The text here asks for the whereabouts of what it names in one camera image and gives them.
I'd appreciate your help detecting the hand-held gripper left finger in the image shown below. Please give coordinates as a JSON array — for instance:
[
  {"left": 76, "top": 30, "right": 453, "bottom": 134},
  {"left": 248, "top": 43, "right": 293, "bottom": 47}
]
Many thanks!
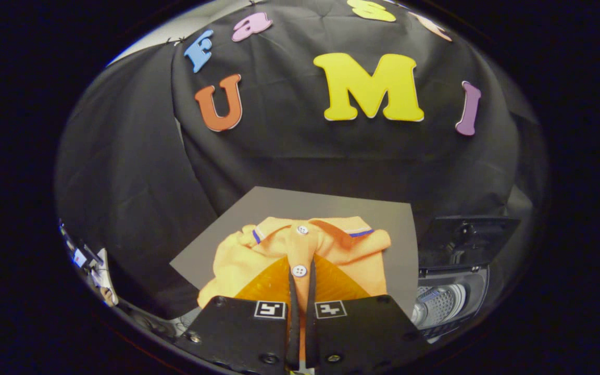
[{"left": 175, "top": 254, "right": 301, "bottom": 373}]

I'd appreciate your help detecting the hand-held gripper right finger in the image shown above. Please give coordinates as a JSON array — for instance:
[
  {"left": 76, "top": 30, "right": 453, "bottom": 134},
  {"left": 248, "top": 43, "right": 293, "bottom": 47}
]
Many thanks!
[{"left": 305, "top": 254, "right": 434, "bottom": 373}]

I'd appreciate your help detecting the orange polo shirt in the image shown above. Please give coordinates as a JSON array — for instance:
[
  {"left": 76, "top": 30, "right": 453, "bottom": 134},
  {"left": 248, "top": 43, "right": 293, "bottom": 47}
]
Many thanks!
[{"left": 197, "top": 216, "right": 392, "bottom": 365}]

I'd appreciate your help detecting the grey washing machine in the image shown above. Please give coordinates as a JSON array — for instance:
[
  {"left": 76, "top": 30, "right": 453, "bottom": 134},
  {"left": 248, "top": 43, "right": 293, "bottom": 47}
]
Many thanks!
[{"left": 411, "top": 265, "right": 490, "bottom": 343}]

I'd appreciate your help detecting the dark washing machine lid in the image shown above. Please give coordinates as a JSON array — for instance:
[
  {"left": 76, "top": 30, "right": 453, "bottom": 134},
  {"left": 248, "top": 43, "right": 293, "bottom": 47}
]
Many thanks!
[{"left": 418, "top": 215, "right": 521, "bottom": 269}]

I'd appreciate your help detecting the grey cabinet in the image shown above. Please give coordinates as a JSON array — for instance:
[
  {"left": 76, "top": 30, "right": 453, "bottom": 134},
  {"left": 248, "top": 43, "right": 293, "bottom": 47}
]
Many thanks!
[{"left": 169, "top": 186, "right": 419, "bottom": 319}]

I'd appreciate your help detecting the blue and white object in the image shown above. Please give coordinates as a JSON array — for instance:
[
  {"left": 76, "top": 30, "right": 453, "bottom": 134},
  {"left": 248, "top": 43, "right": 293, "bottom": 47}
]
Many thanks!
[{"left": 58, "top": 220, "right": 119, "bottom": 308}]

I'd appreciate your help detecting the black backdrop cloth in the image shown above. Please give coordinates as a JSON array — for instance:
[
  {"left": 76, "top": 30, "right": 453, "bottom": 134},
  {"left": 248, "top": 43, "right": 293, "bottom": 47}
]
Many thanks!
[{"left": 54, "top": 0, "right": 548, "bottom": 319}]

